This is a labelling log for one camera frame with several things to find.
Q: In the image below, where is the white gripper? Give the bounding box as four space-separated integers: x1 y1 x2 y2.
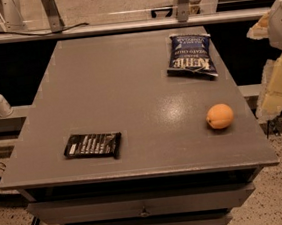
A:
246 0 282 123

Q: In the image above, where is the orange fruit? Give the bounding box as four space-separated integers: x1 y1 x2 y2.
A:
206 103 234 130

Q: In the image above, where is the blue Kettle chips bag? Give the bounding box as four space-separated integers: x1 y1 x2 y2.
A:
167 33 218 77

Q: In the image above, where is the black snack packet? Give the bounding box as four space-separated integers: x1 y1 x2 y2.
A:
64 132 122 159

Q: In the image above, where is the top drawer with knob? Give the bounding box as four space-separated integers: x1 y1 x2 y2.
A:
27 182 255 225

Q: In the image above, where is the metal frame leg left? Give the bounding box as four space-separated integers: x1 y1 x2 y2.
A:
41 0 65 33

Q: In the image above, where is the black cable on shelf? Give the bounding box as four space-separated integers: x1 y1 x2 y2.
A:
0 0 90 42

